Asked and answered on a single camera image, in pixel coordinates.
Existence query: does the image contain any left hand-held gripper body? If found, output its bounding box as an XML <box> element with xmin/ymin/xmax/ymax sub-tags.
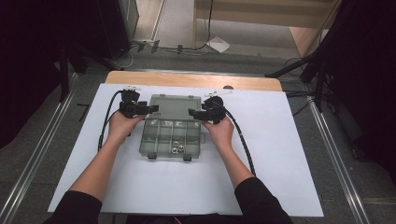
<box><xmin>119</xmin><ymin>86</ymin><xmax>148</xmax><ymax>119</ymax></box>

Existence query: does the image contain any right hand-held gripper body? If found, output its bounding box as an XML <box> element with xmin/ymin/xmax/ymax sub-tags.
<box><xmin>200</xmin><ymin>90</ymin><xmax>233</xmax><ymax>125</ymax></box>

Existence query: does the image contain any clear grey compartment box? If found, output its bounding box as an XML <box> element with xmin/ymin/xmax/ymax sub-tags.
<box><xmin>138</xmin><ymin>93</ymin><xmax>207</xmax><ymax>161</ymax></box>

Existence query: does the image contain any person's right hand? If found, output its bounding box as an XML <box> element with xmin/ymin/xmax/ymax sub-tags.
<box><xmin>201</xmin><ymin>116</ymin><xmax>235</xmax><ymax>150</ymax></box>

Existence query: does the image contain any person's left hand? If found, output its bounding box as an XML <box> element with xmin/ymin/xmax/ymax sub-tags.
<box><xmin>106</xmin><ymin>111</ymin><xmax>148</xmax><ymax>146</ymax></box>

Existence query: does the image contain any white table sheet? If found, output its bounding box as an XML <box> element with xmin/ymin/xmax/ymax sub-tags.
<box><xmin>47</xmin><ymin>83</ymin><xmax>325</xmax><ymax>217</ymax></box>

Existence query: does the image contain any white paper sheet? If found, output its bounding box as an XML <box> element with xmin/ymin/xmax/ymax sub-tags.
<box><xmin>205</xmin><ymin>35</ymin><xmax>231</xmax><ymax>53</ymax></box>

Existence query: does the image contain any dark cabinet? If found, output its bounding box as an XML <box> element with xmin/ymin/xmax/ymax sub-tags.
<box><xmin>96</xmin><ymin>0</ymin><xmax>140</xmax><ymax>61</ymax></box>

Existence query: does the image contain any person's dark clothing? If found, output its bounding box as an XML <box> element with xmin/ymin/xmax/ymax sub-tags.
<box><xmin>124</xmin><ymin>214</ymin><xmax>244</xmax><ymax>224</ymax></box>

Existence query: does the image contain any light wooden furniture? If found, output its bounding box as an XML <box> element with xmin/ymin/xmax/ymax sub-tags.
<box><xmin>191</xmin><ymin>0</ymin><xmax>344</xmax><ymax>58</ymax></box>

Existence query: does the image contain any black metal stand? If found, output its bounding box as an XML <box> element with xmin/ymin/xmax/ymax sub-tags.
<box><xmin>264</xmin><ymin>0</ymin><xmax>354</xmax><ymax>113</ymax></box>

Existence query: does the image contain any left hand-held gripper black cable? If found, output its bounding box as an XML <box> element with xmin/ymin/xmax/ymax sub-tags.
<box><xmin>97</xmin><ymin>90</ymin><xmax>124</xmax><ymax>152</ymax></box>

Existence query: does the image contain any hand-held gripper black cable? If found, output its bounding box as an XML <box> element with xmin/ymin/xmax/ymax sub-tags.
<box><xmin>97</xmin><ymin>90</ymin><xmax>124</xmax><ymax>152</ymax></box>
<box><xmin>223</xmin><ymin>107</ymin><xmax>257</xmax><ymax>177</ymax></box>

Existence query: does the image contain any right hand-held gripper black cable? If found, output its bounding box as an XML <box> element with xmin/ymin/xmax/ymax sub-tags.
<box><xmin>223</xmin><ymin>107</ymin><xmax>257</xmax><ymax>177</ymax></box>

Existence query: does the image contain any black metal post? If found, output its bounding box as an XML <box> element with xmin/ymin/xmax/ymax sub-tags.
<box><xmin>59</xmin><ymin>46</ymin><xmax>71</xmax><ymax>103</ymax></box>

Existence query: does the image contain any thin black hanging cable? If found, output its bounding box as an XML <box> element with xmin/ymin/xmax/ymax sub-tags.
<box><xmin>155</xmin><ymin>0</ymin><xmax>216</xmax><ymax>53</ymax></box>

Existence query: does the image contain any metal floor rail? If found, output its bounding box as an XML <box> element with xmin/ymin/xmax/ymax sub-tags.
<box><xmin>0</xmin><ymin>73</ymin><xmax>80</xmax><ymax>224</ymax></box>
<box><xmin>306</xmin><ymin>95</ymin><xmax>372</xmax><ymax>224</ymax></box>

